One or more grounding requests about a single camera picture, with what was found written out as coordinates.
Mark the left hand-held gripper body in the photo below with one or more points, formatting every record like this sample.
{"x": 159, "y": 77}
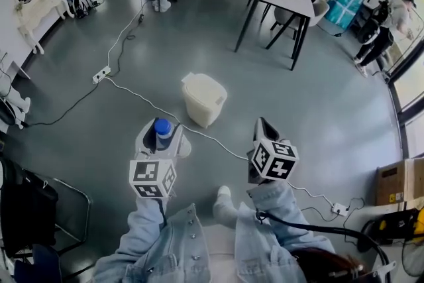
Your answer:
{"x": 149, "y": 175}

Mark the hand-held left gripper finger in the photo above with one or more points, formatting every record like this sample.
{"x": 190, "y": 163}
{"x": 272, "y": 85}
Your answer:
{"x": 177, "y": 142}
{"x": 144, "y": 142}

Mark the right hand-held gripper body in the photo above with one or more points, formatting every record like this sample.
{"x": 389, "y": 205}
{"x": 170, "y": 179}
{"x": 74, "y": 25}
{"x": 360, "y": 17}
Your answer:
{"x": 275, "y": 162}

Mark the blue-capped white bottle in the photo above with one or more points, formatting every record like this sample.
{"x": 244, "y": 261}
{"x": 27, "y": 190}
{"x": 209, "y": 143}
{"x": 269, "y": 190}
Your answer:
{"x": 164, "y": 127}

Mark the cream plastic trash bin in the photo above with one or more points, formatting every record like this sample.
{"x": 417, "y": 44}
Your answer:
{"x": 203, "y": 99}

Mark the person's right forearm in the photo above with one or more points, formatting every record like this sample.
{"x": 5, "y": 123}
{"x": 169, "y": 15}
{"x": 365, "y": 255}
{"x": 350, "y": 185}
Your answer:
{"x": 285, "y": 208}

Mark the person's left forearm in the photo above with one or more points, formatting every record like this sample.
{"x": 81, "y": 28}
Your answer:
{"x": 142, "y": 232}

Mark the person's left leg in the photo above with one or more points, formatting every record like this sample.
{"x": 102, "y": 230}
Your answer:
{"x": 185, "y": 146}

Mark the person's leg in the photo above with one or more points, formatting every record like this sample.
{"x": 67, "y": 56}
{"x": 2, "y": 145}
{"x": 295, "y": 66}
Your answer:
{"x": 185, "y": 146}
{"x": 225, "y": 208}

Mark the person's right leg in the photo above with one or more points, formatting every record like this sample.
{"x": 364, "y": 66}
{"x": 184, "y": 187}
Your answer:
{"x": 225, "y": 208}

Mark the white power strip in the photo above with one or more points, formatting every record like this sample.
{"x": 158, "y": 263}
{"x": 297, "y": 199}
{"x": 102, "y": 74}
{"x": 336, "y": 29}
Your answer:
{"x": 340, "y": 209}
{"x": 101, "y": 74}

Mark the brown cardboard box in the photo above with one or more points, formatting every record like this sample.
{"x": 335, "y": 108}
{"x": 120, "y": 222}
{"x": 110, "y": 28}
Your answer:
{"x": 394, "y": 182}

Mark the grey chair with black legs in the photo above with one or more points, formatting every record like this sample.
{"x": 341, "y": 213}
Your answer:
{"x": 318, "y": 10}

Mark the yellow and black machine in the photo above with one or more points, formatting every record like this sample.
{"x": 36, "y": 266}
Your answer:
{"x": 397, "y": 225}

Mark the teal wrapped packages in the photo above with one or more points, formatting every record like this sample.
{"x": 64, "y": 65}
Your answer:
{"x": 344, "y": 5}

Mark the white vanity table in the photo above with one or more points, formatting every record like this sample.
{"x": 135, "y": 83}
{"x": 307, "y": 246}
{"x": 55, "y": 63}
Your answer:
{"x": 36, "y": 15}

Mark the black metal frame chair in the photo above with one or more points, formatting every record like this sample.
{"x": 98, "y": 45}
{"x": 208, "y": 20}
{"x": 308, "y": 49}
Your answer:
{"x": 26, "y": 208}

